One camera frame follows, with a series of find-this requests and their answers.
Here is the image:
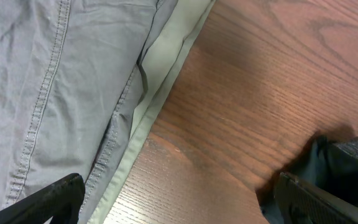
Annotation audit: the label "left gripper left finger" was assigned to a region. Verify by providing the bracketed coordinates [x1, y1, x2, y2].
[0, 173, 85, 224]

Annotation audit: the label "beige shorts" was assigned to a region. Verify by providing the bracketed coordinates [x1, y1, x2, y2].
[79, 0, 214, 223]

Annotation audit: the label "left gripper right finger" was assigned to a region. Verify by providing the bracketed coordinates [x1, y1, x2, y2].
[274, 172, 358, 224]

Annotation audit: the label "black leggings with red waistband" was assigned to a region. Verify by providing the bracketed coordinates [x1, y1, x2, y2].
[259, 136, 358, 224]

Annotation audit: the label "grey cargo shorts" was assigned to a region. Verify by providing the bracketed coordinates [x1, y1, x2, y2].
[0, 0, 176, 223]

